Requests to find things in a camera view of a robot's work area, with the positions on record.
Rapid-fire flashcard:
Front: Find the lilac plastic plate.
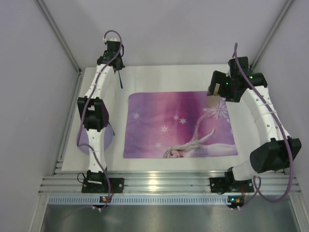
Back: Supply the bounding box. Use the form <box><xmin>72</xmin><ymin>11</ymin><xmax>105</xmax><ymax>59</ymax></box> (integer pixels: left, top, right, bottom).
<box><xmin>79</xmin><ymin>126</ymin><xmax>113</xmax><ymax>155</ymax></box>

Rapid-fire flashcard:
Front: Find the purple Frozen placemat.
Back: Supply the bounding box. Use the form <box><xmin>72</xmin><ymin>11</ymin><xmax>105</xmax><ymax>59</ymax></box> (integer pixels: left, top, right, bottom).
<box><xmin>123</xmin><ymin>91</ymin><xmax>238</xmax><ymax>159</ymax></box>

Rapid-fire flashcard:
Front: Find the aluminium mounting rail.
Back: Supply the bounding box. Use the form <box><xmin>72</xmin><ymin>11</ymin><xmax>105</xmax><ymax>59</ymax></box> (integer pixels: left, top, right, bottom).
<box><xmin>39</xmin><ymin>171</ymin><xmax>289</xmax><ymax>195</ymax></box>

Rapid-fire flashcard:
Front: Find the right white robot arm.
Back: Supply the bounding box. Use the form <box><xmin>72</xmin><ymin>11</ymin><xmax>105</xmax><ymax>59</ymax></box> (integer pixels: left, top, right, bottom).
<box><xmin>206</xmin><ymin>57</ymin><xmax>301</xmax><ymax>181</ymax></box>

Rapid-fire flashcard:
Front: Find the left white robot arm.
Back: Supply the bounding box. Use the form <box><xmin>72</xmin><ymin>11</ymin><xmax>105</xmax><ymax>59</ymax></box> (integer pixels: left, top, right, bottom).
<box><xmin>77</xmin><ymin>38</ymin><xmax>123</xmax><ymax>173</ymax></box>

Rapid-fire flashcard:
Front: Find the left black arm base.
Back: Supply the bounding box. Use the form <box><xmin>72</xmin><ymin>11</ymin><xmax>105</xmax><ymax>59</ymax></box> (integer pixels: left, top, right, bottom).
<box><xmin>82</xmin><ymin>170</ymin><xmax>125</xmax><ymax>193</ymax></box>

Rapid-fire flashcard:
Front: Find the blue metal spoon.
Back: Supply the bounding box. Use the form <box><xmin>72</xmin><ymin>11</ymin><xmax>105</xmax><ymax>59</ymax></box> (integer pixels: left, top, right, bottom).
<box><xmin>118</xmin><ymin>70</ymin><xmax>123</xmax><ymax>89</ymax></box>

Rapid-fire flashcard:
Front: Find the perforated cable duct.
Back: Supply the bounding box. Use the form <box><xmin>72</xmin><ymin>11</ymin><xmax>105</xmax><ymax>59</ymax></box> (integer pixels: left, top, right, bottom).
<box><xmin>48</xmin><ymin>195</ymin><xmax>243</xmax><ymax>205</ymax></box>

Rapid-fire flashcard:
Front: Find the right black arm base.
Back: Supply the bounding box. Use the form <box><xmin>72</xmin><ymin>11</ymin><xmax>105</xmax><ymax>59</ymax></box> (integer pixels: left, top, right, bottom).
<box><xmin>209</xmin><ymin>168</ymin><xmax>254</xmax><ymax>194</ymax></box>

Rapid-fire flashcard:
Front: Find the beige paper cup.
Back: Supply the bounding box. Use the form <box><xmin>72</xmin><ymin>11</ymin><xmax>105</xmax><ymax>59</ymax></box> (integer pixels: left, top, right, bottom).
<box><xmin>206</xmin><ymin>84</ymin><xmax>221</xmax><ymax>108</ymax></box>

